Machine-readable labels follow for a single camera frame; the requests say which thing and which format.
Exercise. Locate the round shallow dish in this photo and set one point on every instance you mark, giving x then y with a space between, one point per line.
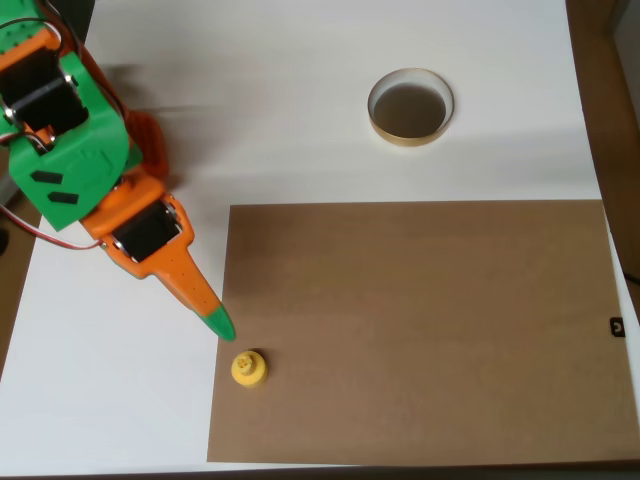
411 107

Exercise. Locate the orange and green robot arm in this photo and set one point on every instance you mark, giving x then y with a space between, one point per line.
75 165

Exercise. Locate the small yellow plastic piece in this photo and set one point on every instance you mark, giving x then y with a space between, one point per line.
249 370

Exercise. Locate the brown cardboard sheet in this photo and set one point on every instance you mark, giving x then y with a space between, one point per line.
415 330

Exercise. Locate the small black tag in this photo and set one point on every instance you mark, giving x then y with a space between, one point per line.
617 327

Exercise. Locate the orange robot base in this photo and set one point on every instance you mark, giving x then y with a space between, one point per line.
150 140

